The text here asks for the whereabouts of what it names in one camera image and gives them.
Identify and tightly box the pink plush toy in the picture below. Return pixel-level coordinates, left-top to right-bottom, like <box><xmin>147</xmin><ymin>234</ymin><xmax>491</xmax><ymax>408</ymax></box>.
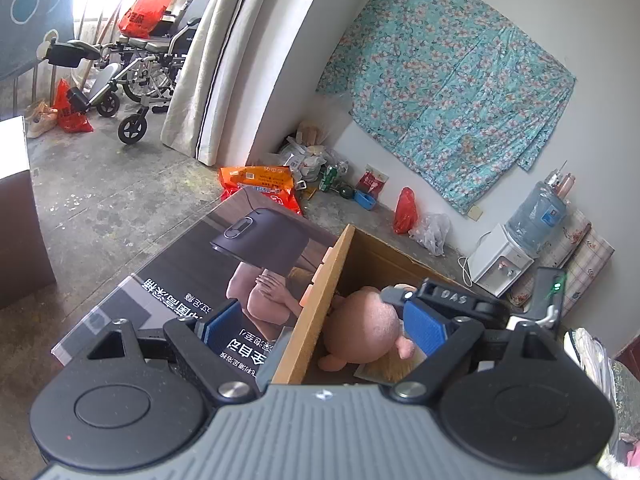
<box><xmin>318</xmin><ymin>286</ymin><xmax>416</xmax><ymax>373</ymax></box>

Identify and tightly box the brown cardboard box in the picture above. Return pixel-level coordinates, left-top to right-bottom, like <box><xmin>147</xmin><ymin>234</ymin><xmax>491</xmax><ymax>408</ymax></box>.
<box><xmin>269</xmin><ymin>223</ymin><xmax>482</xmax><ymax>387</ymax></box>

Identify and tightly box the white water dispenser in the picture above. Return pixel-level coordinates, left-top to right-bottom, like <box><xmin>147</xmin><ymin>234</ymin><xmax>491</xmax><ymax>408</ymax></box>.
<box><xmin>466</xmin><ymin>224</ymin><xmax>534</xmax><ymax>297</ymax></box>

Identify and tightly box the blue water bottle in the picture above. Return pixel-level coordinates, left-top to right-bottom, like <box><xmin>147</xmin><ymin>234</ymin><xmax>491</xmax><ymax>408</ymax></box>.
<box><xmin>506</xmin><ymin>181</ymin><xmax>567</xmax><ymax>258</ymax></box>

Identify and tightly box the clear plastic bag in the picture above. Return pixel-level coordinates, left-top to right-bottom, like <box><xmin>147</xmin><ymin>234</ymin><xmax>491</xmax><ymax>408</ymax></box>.
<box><xmin>409</xmin><ymin>214</ymin><xmax>451</xmax><ymax>257</ymax></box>

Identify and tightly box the printed appliance box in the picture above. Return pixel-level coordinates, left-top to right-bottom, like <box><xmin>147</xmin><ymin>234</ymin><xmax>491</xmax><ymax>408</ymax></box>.
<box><xmin>51</xmin><ymin>191</ymin><xmax>336</xmax><ymax>367</ymax></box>

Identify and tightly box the red plastic bag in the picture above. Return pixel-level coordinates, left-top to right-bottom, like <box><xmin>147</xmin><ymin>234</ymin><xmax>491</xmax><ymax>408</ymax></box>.
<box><xmin>393</xmin><ymin>186</ymin><xmax>419</xmax><ymax>235</ymax></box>

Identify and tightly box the orange snack bag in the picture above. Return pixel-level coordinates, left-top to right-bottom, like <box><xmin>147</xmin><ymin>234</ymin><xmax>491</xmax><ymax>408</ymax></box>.
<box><xmin>218</xmin><ymin>166</ymin><xmax>303</xmax><ymax>216</ymax></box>

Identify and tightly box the teal floral cloth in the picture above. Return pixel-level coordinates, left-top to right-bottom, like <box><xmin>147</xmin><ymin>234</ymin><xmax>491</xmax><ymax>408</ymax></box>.
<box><xmin>318</xmin><ymin>0</ymin><xmax>575</xmax><ymax>214</ymax></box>

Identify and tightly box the red bag on floor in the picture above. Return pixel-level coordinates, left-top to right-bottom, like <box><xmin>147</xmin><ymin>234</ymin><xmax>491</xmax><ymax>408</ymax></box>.
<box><xmin>53</xmin><ymin>78</ymin><xmax>93</xmax><ymax>133</ymax></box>

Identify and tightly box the folded wheelchair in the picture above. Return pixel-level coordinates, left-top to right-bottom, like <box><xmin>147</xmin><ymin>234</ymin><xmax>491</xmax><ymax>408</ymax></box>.
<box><xmin>37</xmin><ymin>0</ymin><xmax>202</xmax><ymax>145</ymax></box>

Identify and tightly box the white mattress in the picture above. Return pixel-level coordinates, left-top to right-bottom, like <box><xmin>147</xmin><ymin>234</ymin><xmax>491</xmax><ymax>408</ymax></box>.
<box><xmin>160</xmin><ymin>0</ymin><xmax>314</xmax><ymax>166</ymax></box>

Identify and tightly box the orange bag on wheelchair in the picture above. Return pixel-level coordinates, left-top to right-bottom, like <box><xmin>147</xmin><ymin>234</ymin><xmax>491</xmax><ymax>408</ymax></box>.
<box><xmin>118</xmin><ymin>0</ymin><xmax>172</xmax><ymax>38</ymax></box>

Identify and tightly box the blue dotted curtain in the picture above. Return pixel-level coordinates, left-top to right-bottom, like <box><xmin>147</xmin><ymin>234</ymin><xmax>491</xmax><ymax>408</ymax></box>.
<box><xmin>0</xmin><ymin>0</ymin><xmax>74</xmax><ymax>80</ymax></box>

